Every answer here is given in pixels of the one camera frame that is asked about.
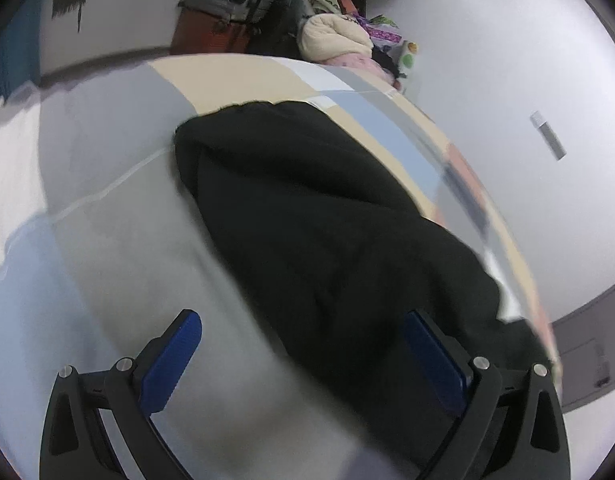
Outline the black garment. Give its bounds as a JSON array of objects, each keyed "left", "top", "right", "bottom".
[{"left": 174, "top": 100, "right": 544, "bottom": 466}]

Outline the white wall switch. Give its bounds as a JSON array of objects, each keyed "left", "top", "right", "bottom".
[{"left": 530, "top": 110, "right": 568, "bottom": 162}]

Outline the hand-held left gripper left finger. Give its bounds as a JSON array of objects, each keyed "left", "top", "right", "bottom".
[{"left": 39, "top": 309, "right": 203, "bottom": 480}]

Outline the grey door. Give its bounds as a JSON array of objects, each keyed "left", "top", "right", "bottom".
[{"left": 548, "top": 276, "right": 615, "bottom": 411}]

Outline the pastel colour-block bed sheet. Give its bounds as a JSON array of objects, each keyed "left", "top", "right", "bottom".
[{"left": 0, "top": 53, "right": 563, "bottom": 480}]

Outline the orange-brown cabinet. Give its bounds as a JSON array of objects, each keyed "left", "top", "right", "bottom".
[{"left": 170, "top": 6, "right": 253, "bottom": 57}]

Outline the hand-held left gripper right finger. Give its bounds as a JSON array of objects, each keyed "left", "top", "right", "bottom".
[{"left": 403, "top": 309, "right": 572, "bottom": 480}]

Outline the pile of assorted clothes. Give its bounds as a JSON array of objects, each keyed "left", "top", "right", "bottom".
[{"left": 286, "top": 0, "right": 438, "bottom": 92}]

